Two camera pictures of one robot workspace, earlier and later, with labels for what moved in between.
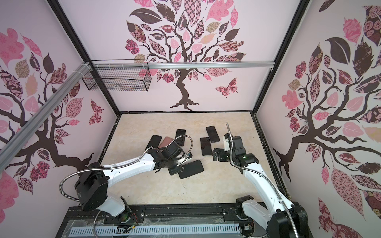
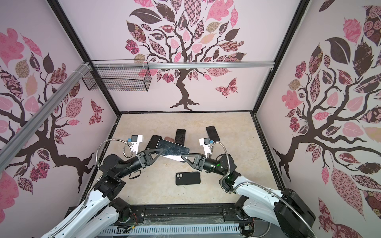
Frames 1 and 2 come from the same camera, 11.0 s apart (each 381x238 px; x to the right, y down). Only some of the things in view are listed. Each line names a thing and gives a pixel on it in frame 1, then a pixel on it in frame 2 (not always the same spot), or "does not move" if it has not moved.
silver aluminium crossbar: (104, 65) does not move
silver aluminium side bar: (7, 149) does not move
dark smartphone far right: (213, 134) does not move
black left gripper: (172, 172) to (145, 160)
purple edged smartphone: (180, 141) does not move
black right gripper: (215, 154) to (199, 163)
